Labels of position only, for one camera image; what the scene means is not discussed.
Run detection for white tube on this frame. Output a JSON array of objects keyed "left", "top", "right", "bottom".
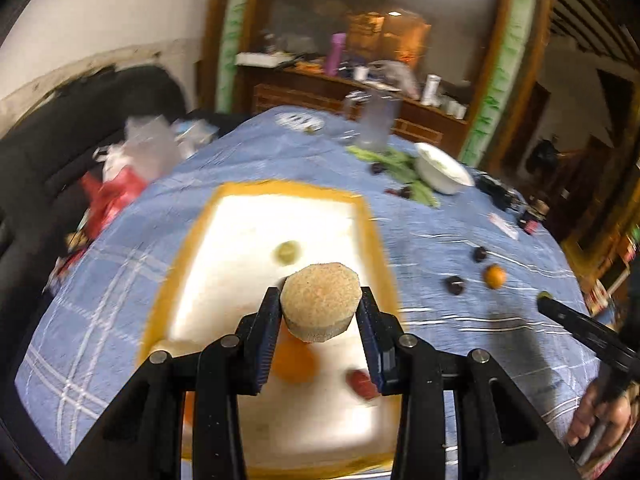
[{"left": 422, "top": 74, "right": 442, "bottom": 106}]

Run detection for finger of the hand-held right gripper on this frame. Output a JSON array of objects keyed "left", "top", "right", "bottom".
[{"left": 536, "top": 297, "right": 633, "bottom": 368}]

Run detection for white bowl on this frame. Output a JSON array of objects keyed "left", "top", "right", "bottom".
[{"left": 414, "top": 142, "right": 475, "bottom": 196}]

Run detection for yellow-rimmed white foam tray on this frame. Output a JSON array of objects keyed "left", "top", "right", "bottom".
[{"left": 137, "top": 180, "right": 401, "bottom": 473}]

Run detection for red plastic bag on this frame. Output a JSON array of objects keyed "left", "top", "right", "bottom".
[{"left": 80, "top": 167, "right": 148, "bottom": 241}]

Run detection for round brown biscuit cake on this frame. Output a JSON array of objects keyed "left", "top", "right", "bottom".
[{"left": 279, "top": 261, "right": 363, "bottom": 345}]

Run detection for dark figure statue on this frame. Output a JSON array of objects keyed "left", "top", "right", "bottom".
[{"left": 527, "top": 135, "right": 561, "bottom": 176}]

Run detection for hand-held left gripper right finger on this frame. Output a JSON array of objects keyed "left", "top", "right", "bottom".
[{"left": 356, "top": 286, "right": 583, "bottom": 480}]

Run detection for person's right hand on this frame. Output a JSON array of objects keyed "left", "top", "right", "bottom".
[{"left": 567, "top": 382, "right": 635, "bottom": 461}]

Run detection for purple bottle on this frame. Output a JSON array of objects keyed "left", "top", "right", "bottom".
[{"left": 327, "top": 32, "right": 347, "bottom": 77}]

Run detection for green leaves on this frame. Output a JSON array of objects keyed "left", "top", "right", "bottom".
[{"left": 346, "top": 145, "right": 442, "bottom": 208}]

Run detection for white flat dish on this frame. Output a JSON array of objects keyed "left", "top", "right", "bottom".
[{"left": 275, "top": 111, "right": 325, "bottom": 132}]

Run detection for clear plastic pitcher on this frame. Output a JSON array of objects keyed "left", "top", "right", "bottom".
[{"left": 344, "top": 91, "right": 401, "bottom": 153}]

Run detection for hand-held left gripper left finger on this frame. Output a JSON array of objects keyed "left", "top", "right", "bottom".
[{"left": 65, "top": 286, "right": 283, "bottom": 480}]

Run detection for large orange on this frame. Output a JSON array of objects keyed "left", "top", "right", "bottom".
[{"left": 272, "top": 332, "right": 319, "bottom": 385}]

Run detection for crumpled clear plastic bag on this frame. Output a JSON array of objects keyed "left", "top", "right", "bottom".
[{"left": 95, "top": 115, "right": 183, "bottom": 181}]

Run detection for blue plaid tablecloth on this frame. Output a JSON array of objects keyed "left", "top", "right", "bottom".
[{"left": 15, "top": 106, "right": 601, "bottom": 466}]

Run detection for green bamboo painting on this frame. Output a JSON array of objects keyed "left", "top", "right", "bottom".
[
  {"left": 215, "top": 0, "right": 256, "bottom": 111},
  {"left": 457, "top": 0, "right": 538, "bottom": 163}
]

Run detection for wooden cabinet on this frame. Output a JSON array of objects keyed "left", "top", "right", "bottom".
[{"left": 235, "top": 62, "right": 471, "bottom": 146}]

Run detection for light blue packet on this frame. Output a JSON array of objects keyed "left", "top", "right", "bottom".
[{"left": 172, "top": 119, "right": 221, "bottom": 153}]

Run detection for white and red paper card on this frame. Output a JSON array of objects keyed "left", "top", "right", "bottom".
[{"left": 487, "top": 212, "right": 521, "bottom": 240}]

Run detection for red date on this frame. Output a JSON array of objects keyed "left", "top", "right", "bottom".
[{"left": 347, "top": 369, "right": 380, "bottom": 401}]

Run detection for black sofa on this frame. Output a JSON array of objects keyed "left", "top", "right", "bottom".
[{"left": 0, "top": 65, "right": 251, "bottom": 281}]

